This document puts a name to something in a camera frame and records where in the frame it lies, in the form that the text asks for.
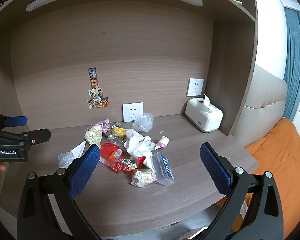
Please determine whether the orange bed cover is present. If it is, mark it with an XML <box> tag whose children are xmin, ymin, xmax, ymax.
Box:
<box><xmin>245</xmin><ymin>118</ymin><xmax>300</xmax><ymax>238</ymax></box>

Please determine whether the clear bag with candy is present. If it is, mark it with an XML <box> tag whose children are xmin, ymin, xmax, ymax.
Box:
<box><xmin>131</xmin><ymin>169</ymin><xmax>156</xmax><ymax>187</ymax></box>

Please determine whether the red snack bag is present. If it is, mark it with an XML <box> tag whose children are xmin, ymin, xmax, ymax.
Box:
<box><xmin>100</xmin><ymin>142</ymin><xmax>146</xmax><ymax>173</ymax></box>

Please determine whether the clear plastic box blue label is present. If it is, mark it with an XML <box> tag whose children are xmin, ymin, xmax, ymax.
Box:
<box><xmin>152</xmin><ymin>152</ymin><xmax>174</xmax><ymax>186</ymax></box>

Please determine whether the white wall socket centre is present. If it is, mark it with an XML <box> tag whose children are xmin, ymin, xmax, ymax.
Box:
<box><xmin>122</xmin><ymin>102</ymin><xmax>143</xmax><ymax>122</ymax></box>

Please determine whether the white plastic bag left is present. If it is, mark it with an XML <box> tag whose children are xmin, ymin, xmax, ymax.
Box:
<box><xmin>58</xmin><ymin>140</ymin><xmax>87</xmax><ymax>168</ymax></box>

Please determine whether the white tissue box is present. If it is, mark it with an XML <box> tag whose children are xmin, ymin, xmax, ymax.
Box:
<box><xmin>185</xmin><ymin>95</ymin><xmax>223</xmax><ymax>133</ymax></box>

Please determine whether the cream crumpled wrapper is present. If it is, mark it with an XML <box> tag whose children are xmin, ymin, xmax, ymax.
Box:
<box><xmin>84</xmin><ymin>125</ymin><xmax>103</xmax><ymax>147</ymax></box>

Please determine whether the blue curtain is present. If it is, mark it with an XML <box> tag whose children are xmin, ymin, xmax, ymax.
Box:
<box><xmin>283</xmin><ymin>8</ymin><xmax>300</xmax><ymax>121</ymax></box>

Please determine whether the white crumpled paper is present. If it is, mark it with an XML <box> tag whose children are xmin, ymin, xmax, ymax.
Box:
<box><xmin>123</xmin><ymin>129</ymin><xmax>155</xmax><ymax>170</ymax></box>

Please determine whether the pink white small cup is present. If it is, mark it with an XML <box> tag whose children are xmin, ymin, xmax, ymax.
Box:
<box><xmin>155</xmin><ymin>135</ymin><xmax>170</xmax><ymax>150</ymax></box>

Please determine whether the yellow snack wrapper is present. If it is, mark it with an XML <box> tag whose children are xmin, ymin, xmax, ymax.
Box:
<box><xmin>112</xmin><ymin>127</ymin><xmax>126</xmax><ymax>137</ymax></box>

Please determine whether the clear crumpled plastic bag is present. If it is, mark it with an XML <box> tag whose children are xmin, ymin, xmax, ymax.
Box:
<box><xmin>131</xmin><ymin>113</ymin><xmax>154</xmax><ymax>132</ymax></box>

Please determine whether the pink wrapper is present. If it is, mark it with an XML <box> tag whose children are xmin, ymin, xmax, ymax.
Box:
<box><xmin>95</xmin><ymin>119</ymin><xmax>111</xmax><ymax>133</ymax></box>

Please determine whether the colourful sticker strip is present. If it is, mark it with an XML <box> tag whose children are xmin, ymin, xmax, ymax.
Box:
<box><xmin>87</xmin><ymin>67</ymin><xmax>109</xmax><ymax>109</ymax></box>

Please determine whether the beige padded headboard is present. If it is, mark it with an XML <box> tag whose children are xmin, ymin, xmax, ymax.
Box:
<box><xmin>232</xmin><ymin>66</ymin><xmax>287</xmax><ymax>147</ymax></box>

